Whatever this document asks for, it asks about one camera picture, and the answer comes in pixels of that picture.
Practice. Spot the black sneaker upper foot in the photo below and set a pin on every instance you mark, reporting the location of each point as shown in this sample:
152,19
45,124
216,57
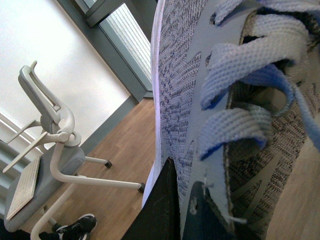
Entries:
79,230

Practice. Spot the grey white office chair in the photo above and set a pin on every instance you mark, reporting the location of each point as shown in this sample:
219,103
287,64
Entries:
57,175

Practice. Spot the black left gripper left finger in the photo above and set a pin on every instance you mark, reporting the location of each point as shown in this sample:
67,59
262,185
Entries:
159,219

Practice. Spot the grey knit sneaker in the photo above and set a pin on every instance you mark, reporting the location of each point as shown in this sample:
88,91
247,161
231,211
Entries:
236,87

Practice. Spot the white keyboard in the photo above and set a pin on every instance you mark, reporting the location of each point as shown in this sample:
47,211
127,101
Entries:
25,188

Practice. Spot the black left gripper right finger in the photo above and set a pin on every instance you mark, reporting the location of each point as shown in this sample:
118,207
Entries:
243,232

